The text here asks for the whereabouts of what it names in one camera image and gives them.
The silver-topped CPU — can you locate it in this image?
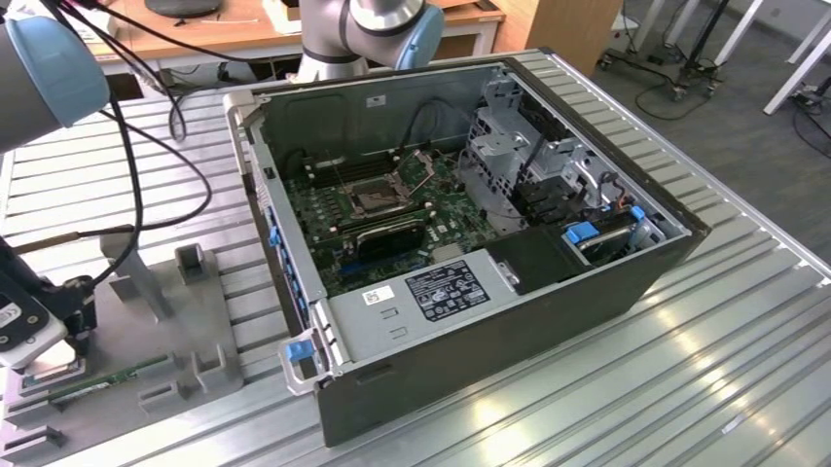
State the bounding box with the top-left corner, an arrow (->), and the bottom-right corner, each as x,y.
17,359 -> 89,386

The black RAM slot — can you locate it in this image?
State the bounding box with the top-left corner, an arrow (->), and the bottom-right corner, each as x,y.
310,212 -> 424,237
302,154 -> 399,179

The CPU socket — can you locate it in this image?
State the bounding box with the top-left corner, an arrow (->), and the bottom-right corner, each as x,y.
348,178 -> 410,221

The gray parts rack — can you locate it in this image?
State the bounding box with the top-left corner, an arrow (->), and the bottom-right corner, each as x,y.
0,242 -> 250,454

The green RAM stick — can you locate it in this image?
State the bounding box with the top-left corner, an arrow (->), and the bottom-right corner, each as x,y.
48,356 -> 173,406

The gray power supply unit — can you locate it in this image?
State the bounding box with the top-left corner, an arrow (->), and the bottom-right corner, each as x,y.
322,247 -> 522,365

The black graphics card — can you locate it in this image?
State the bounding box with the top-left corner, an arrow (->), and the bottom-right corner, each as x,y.
354,218 -> 428,265

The metal socket cover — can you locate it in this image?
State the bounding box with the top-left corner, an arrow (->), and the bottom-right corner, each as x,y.
388,149 -> 451,192

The wooden desk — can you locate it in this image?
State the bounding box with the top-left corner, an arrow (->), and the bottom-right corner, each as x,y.
83,0 -> 508,75

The green motherboard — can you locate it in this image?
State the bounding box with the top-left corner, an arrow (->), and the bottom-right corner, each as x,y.
284,149 -> 496,299

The open PC case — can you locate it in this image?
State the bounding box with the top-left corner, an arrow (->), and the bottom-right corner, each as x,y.
223,56 -> 714,449

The black plastic shroud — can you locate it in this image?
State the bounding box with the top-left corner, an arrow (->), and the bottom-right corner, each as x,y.
484,227 -> 587,294

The silver drive cage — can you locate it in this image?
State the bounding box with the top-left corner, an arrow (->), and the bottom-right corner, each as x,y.
464,104 -> 587,221

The blue disk carrier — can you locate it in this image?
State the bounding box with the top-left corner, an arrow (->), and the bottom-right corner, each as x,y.
562,205 -> 646,268

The wooden cabinet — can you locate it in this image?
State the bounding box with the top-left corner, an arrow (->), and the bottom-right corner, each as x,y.
523,0 -> 628,75

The black wheeled stand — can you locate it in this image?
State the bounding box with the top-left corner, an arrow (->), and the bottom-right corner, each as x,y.
602,0 -> 730,101

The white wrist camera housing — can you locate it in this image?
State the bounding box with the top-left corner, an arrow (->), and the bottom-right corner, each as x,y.
0,290 -> 68,370

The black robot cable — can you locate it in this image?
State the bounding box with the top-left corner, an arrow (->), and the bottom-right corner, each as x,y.
51,0 -> 149,293

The white table frame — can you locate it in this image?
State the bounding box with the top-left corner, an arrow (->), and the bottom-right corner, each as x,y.
762,0 -> 831,117

